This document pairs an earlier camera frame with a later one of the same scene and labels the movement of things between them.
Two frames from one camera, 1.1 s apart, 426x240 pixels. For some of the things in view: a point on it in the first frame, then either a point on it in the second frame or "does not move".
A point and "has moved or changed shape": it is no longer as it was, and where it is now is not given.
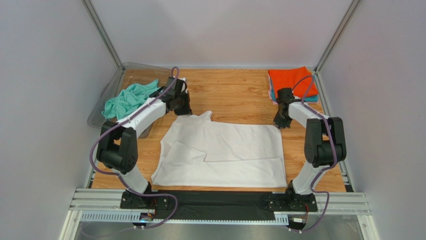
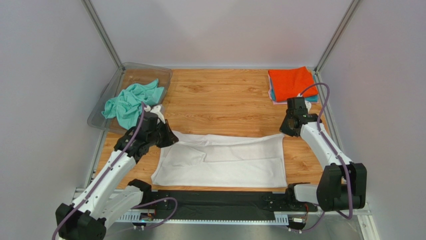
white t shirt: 195,152 has moved or changed shape
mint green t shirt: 120,105 does not move
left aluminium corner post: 102,31 does not move
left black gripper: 187,110 -> 170,139
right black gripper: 282,119 -> 289,125
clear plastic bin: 127,74 does not move
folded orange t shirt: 286,79 does not move
